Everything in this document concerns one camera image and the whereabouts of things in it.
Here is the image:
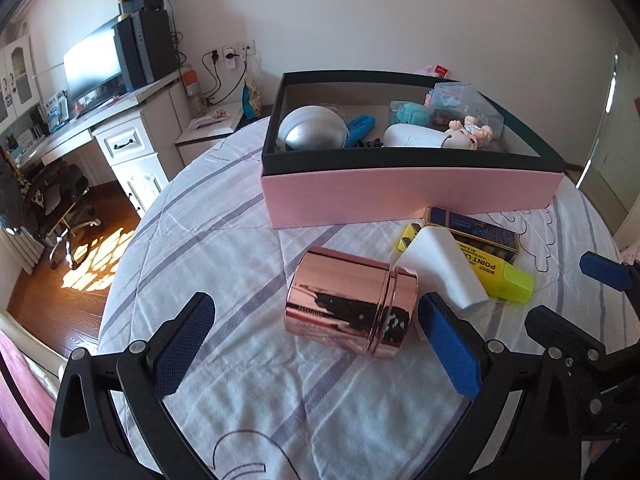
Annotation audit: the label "white rabbit figurine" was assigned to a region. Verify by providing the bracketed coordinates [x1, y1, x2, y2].
[382, 124, 451, 150]

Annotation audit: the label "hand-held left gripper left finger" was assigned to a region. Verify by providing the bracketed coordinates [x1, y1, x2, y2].
[49, 291, 217, 480]

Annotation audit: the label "black power cable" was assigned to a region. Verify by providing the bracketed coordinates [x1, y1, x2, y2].
[201, 50, 248, 103]

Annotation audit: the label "orange capped bottle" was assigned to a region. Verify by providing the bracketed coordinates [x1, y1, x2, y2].
[181, 66, 207, 116]

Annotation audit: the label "rose gold metal canister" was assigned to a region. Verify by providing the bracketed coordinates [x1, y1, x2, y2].
[284, 246, 418, 360]

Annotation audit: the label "blue and gold box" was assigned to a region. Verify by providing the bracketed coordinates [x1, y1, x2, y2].
[424, 206, 521, 262]

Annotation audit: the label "black computer monitor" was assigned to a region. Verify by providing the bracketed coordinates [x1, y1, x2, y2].
[62, 17, 126, 111]

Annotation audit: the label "pink blanket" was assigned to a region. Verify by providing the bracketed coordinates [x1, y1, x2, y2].
[0, 315, 66, 480]

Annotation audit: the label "pink tissue pack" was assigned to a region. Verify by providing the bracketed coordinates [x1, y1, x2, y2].
[192, 109, 231, 128]

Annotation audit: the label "white forehead thermometer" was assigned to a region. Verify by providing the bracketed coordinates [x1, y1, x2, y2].
[392, 227, 490, 311]

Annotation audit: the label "dark computer tower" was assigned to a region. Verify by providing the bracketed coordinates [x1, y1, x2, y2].
[111, 9, 178, 92]

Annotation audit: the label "yellow highlighter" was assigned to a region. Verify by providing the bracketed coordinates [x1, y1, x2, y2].
[397, 222, 535, 303]

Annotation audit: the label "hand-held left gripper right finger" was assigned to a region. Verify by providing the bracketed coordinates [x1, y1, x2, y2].
[417, 292, 596, 480]

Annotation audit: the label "white nightstand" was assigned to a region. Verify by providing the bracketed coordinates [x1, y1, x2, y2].
[175, 105, 251, 166]

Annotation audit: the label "silver ball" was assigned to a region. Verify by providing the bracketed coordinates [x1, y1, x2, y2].
[277, 105, 348, 152]

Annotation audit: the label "white desk with drawers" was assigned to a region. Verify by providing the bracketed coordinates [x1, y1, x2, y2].
[0, 67, 188, 211]

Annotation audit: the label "pink box with dark rim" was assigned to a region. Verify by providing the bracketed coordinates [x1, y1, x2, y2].
[260, 71, 568, 231]

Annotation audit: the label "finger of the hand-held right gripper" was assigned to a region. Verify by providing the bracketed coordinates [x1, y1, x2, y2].
[524, 304, 608, 366]
[579, 251, 640, 293]

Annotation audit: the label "teal brush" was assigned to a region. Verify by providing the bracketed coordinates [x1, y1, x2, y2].
[389, 100, 433, 126]

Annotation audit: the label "white radiator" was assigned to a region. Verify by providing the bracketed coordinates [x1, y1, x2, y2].
[0, 230, 41, 276]

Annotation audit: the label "white wall outlets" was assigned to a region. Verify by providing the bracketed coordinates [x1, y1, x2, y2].
[202, 40, 258, 68]

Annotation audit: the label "blue paper bag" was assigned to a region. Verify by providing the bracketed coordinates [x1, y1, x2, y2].
[241, 77, 263, 116]

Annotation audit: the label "small pale doll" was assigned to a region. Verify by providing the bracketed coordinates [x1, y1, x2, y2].
[442, 116, 496, 150]

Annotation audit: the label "white glass-front cabinet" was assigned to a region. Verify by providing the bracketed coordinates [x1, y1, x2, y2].
[0, 35, 38, 126]

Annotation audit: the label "white door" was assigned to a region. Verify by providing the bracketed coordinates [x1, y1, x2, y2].
[582, 35, 621, 186]

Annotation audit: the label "black office chair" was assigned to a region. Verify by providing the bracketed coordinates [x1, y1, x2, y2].
[0, 157, 101, 271]

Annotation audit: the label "clear plastic storage box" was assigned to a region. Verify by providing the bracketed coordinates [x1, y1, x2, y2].
[425, 81, 505, 138]

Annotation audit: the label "blue and white desk box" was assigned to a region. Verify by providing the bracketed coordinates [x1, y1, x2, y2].
[42, 91, 70, 128]

